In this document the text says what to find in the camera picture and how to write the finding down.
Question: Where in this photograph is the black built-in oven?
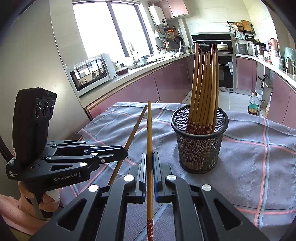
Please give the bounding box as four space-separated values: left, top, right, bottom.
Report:
192 32 237 92

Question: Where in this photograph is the kitchen window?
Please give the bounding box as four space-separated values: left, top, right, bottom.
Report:
73 1 154 62

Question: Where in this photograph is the white ceramic pot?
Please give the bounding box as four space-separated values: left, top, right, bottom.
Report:
216 42 229 51

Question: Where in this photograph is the person left hand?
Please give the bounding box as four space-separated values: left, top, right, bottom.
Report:
18 181 60 212

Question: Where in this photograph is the pink sleeve left forearm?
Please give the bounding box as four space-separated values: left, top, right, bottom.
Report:
1 195 48 235

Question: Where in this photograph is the black mesh utensil cup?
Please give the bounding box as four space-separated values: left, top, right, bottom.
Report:
171 105 229 174

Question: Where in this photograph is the black smartphone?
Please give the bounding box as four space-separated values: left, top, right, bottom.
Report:
67 133 83 141

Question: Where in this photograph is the wooden chopstick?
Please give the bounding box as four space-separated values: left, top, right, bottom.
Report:
187 43 198 133
212 44 219 133
147 101 154 240
197 53 208 134
207 44 216 134
202 53 211 134
191 49 203 134
108 105 147 185

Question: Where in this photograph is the white water heater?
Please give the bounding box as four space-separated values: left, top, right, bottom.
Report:
148 5 168 27

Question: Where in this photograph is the oil bottle on floor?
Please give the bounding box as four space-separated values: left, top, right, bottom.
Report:
248 92 261 115

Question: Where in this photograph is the pink thermos jug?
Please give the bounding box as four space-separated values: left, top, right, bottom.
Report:
269 38 279 55

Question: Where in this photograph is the pink upper cabinet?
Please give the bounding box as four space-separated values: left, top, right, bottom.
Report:
154 0 189 19

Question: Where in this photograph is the white microwave oven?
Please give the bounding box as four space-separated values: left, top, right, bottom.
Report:
69 53 117 97

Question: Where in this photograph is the black wall spice rack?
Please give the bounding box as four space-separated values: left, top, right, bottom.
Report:
227 20 255 41

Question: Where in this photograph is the black tracking camera left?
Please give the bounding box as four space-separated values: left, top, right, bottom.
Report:
13 87 57 162

